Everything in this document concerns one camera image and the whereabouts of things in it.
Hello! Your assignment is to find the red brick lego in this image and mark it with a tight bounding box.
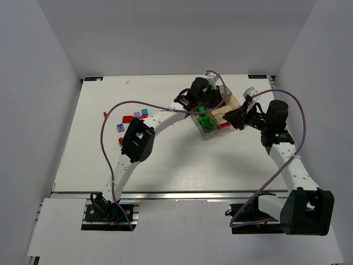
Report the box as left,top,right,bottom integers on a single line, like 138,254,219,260
220,122,230,129

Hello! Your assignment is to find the lilac square lego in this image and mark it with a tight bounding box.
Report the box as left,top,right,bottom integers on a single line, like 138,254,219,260
133,112,141,119

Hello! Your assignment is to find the red sloped lego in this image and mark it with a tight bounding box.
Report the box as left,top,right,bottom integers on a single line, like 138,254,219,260
122,115,135,124

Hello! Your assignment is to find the purple square lego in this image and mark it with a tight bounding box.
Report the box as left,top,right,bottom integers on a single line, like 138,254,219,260
117,124,125,132

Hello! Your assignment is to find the green square lego top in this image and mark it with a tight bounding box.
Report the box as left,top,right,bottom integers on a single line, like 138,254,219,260
197,106,206,114

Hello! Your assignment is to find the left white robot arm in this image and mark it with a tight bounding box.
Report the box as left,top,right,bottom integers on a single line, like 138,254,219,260
100,71,226,203

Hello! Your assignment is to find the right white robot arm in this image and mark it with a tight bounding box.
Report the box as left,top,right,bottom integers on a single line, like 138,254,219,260
224,100,334,236

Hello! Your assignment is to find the clear front container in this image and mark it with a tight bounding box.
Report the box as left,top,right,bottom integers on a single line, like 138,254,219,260
218,124,234,134

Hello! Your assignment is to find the clear brown tinted container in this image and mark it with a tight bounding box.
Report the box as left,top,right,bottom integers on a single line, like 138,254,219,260
211,85,240,124

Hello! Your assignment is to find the clear narrow container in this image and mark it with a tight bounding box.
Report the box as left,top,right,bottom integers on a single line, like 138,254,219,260
191,113,220,140

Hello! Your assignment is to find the blue label sticker right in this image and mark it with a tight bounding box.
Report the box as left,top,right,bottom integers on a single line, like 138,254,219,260
248,74,268,79

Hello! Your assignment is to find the blue label sticker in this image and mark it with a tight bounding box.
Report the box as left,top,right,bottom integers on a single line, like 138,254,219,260
248,74,268,79
84,76,103,82

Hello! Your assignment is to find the blue label sticker left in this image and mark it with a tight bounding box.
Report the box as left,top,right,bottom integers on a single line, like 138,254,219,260
84,76,103,82

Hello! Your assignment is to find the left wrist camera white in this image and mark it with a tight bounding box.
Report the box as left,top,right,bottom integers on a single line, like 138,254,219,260
204,71,219,83

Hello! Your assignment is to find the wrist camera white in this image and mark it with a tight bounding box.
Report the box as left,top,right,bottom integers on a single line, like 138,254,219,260
243,87,260,110
204,71,219,83

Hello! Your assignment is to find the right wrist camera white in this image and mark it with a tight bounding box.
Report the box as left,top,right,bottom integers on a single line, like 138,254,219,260
243,87,260,110

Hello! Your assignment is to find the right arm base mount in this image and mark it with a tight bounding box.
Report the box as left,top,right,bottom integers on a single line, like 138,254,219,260
224,204,283,235

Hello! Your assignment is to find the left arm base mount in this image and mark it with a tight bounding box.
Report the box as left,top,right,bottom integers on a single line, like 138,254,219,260
81,193,139,231

